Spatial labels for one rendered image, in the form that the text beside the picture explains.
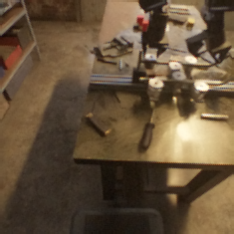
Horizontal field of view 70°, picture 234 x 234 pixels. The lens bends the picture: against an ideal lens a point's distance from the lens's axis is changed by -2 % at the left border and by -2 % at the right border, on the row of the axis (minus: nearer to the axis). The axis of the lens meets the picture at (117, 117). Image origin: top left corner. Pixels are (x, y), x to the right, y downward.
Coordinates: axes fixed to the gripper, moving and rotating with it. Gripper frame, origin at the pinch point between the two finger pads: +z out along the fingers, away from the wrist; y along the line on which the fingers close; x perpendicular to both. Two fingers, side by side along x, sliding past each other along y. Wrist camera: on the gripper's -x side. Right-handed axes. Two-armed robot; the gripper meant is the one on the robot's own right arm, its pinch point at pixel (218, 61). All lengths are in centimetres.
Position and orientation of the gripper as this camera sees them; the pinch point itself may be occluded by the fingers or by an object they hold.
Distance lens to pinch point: 83.1
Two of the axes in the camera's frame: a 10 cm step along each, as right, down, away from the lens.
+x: 8.8, -2.8, -3.7
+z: 4.6, 5.8, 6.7
